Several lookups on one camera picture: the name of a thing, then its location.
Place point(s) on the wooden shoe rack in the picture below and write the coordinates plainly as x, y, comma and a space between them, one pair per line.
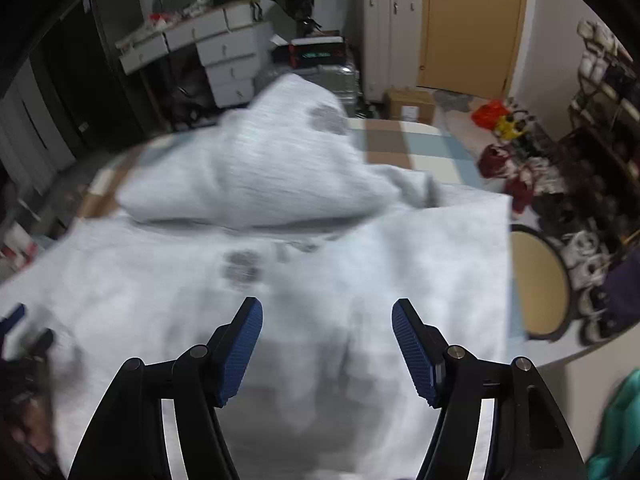
607, 100

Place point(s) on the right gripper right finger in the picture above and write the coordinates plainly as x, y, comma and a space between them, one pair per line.
529, 437

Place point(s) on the light grey hoodie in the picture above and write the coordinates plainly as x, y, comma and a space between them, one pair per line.
276, 202

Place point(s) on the teal garment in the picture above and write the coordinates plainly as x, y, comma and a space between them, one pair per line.
616, 454

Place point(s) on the wooden door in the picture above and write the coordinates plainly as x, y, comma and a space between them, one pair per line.
470, 46

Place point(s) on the red plastic bag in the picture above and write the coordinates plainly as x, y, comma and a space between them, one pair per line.
488, 114

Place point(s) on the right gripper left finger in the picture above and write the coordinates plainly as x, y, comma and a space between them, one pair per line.
125, 438

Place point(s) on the round beige stool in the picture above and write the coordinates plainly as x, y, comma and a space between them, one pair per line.
545, 293

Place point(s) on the silver flat suitcase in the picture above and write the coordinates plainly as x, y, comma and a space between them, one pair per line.
342, 80

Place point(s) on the black red shoe box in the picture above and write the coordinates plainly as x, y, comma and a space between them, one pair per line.
314, 51

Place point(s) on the cardboard box on floor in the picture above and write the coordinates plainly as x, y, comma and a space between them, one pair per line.
409, 105

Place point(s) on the purple bag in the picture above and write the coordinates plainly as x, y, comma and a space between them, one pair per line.
622, 285

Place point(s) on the checkered bed cover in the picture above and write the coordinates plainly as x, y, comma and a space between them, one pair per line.
408, 145

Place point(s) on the white drawer desk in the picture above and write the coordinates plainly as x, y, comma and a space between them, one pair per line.
232, 47

